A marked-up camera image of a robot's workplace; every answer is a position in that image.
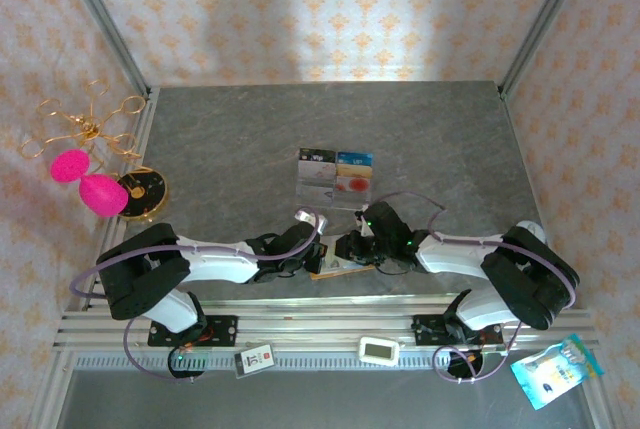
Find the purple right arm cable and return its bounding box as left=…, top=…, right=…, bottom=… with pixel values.
left=369, top=191, right=584, bottom=384

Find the round pink sponge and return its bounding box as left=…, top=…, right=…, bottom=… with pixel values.
left=49, top=148, right=93, bottom=185

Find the black round cable grommet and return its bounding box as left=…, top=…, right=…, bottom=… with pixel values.
left=167, top=347, right=207, bottom=381
left=446, top=348, right=487, bottom=383

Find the gold wire ornament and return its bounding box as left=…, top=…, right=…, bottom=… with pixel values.
left=18, top=79, right=147, bottom=173

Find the aluminium frame post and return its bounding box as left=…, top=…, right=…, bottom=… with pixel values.
left=498, top=0, right=596, bottom=99
left=52, top=0, right=152, bottom=99

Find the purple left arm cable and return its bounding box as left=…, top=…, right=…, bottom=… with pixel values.
left=69, top=206, right=322, bottom=384

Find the white digital timer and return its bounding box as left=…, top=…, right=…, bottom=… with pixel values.
left=357, top=335, right=402, bottom=364

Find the silver VIP card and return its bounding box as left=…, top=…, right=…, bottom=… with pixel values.
left=323, top=254, right=352, bottom=273

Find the aluminium side rail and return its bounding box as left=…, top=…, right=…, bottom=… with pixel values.
left=79, top=87, right=161, bottom=313

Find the orange card holder wallet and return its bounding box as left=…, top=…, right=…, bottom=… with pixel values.
left=309, top=248, right=374, bottom=281

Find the blue snack packet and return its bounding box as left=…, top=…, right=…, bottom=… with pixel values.
left=509, top=332, right=606, bottom=411

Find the badge card with red logo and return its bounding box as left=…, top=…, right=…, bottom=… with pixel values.
left=233, top=343, right=277, bottom=379

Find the aluminium mounting rail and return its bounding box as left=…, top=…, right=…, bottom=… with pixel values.
left=53, top=293, right=601, bottom=353

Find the gold VIP card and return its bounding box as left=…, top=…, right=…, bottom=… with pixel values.
left=336, top=163, right=374, bottom=178

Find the grey slotted cable duct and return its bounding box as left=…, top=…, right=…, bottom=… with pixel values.
left=74, top=352, right=516, bottom=371

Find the white card with red circle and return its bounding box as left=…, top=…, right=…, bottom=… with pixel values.
left=335, top=175, right=372, bottom=194

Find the blue card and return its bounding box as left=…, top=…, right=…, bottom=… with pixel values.
left=336, top=150, right=375, bottom=166

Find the black and gold disc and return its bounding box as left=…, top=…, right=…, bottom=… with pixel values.
left=115, top=166, right=170, bottom=223

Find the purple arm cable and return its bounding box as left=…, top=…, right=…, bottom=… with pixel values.
left=369, top=191, right=584, bottom=384
left=69, top=206, right=322, bottom=384

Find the white floral card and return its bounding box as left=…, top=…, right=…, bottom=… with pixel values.
left=298, top=162, right=335, bottom=183

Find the black VIP card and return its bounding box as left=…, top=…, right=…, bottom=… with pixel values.
left=298, top=147, right=336, bottom=165

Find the egg-shaped pink sponge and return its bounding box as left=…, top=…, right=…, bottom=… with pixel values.
left=78, top=173, right=130, bottom=219

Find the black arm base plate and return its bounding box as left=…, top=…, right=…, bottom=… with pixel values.
left=147, top=314, right=240, bottom=349
left=412, top=313, right=505, bottom=346

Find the clear acrylic card stand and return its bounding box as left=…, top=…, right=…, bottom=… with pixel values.
left=295, top=147, right=375, bottom=211

